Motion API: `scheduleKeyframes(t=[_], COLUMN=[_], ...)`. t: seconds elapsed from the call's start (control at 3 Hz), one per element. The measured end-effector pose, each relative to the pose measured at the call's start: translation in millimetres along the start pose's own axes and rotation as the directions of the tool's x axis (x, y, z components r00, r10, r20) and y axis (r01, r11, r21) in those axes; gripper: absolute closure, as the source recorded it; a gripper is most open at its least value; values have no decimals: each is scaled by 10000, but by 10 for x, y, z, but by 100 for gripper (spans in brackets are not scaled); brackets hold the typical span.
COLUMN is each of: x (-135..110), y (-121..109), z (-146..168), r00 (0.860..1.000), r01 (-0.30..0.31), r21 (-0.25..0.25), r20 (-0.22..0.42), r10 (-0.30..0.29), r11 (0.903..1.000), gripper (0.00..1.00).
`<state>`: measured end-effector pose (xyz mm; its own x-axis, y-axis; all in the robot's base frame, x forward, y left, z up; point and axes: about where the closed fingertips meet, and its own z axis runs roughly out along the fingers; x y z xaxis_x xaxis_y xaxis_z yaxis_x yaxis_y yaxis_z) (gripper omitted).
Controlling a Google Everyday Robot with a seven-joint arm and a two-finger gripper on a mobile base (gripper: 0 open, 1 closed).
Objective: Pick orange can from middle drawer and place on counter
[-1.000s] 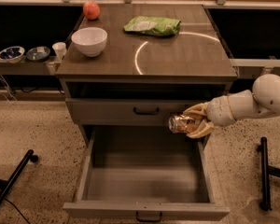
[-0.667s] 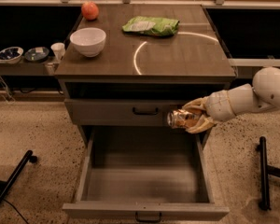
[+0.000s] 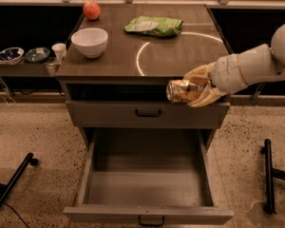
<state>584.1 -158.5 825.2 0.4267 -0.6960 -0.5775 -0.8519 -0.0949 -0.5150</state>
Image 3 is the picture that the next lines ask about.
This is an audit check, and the low side shelf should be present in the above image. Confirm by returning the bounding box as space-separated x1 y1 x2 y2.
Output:
0 58 59 77

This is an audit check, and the grey drawer cabinet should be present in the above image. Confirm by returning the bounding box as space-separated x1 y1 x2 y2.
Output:
57 4 228 143

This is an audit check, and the black stand leg right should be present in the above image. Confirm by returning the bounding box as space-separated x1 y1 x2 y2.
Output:
260 139 285 215

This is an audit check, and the dark blue bowl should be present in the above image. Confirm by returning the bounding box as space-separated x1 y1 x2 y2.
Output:
25 47 50 64

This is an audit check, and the red apple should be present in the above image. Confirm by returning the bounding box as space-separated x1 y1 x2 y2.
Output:
83 1 101 21

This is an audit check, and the black stand leg left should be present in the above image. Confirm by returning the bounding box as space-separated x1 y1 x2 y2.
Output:
0 153 38 208

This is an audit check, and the closed grey top drawer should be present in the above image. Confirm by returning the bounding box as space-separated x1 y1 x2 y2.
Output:
66 100 230 129

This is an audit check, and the small white paper cup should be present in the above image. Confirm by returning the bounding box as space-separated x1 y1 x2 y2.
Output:
51 43 67 62

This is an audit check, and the blue patterned bowl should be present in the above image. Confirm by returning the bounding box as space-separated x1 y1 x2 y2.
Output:
0 47 24 65

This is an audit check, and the white ceramic bowl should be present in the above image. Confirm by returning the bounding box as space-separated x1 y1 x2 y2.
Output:
71 28 108 58

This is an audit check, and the green chip bag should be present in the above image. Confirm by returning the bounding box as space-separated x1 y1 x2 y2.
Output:
124 16 182 37

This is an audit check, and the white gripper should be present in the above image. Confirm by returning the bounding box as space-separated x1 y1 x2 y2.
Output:
183 54 248 107

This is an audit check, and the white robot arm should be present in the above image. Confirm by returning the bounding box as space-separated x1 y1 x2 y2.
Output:
184 24 285 107

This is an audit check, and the open grey middle drawer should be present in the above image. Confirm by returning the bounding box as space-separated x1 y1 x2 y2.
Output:
64 128 233 227

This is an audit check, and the crushed orange soda can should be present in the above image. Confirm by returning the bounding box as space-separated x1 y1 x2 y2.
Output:
166 80 204 103

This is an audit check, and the black stand leg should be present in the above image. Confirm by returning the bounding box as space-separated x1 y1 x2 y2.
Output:
0 153 38 208
260 139 285 215

